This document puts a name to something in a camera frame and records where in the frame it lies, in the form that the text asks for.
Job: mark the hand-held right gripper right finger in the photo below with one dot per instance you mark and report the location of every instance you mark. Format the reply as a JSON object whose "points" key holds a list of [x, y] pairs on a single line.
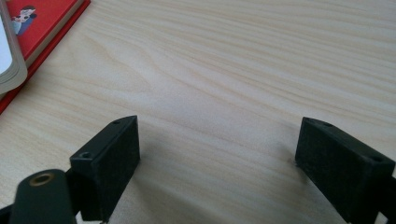
{"points": [[339, 174]]}

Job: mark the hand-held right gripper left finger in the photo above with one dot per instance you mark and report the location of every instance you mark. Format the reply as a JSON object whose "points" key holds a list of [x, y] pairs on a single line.
{"points": [[109, 165]]}

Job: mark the light blue animals picture book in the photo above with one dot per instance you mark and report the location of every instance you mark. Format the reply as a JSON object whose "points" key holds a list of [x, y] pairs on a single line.
{"points": [[11, 62]]}

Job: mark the red picture book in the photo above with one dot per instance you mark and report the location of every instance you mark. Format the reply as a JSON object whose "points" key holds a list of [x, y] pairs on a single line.
{"points": [[43, 28]]}

